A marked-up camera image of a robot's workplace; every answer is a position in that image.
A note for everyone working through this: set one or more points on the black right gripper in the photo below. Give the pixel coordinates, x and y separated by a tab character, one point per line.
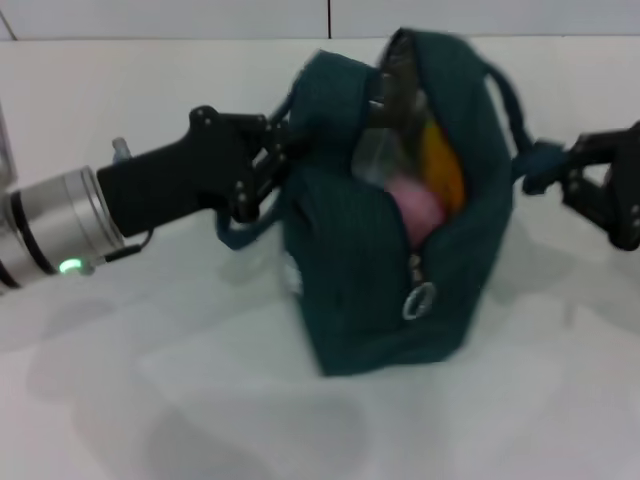
627	190

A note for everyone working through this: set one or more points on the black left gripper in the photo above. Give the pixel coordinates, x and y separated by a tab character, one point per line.
180	175

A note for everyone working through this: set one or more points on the clear plastic food container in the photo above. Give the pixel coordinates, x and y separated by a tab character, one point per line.
385	150

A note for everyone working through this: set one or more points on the yellow banana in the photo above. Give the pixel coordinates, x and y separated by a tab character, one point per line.
442	170

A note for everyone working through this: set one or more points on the pink peach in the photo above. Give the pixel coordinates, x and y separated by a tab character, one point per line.
417	210

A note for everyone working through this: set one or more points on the dark teal insulated lunch bag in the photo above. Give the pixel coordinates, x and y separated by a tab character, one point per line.
350	300

